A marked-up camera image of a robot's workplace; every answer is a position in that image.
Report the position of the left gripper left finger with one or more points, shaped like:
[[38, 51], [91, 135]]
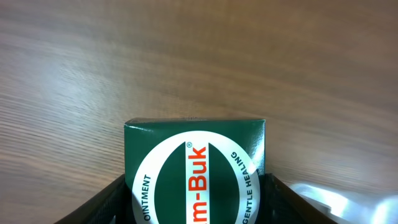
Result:
[[106, 207]]

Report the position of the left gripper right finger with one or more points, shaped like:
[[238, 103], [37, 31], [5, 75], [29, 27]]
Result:
[[283, 205]]

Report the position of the green Zam-Buk ointment box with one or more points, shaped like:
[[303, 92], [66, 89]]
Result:
[[195, 171]]

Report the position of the clear plastic container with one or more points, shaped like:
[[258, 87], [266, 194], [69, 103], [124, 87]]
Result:
[[349, 207]]

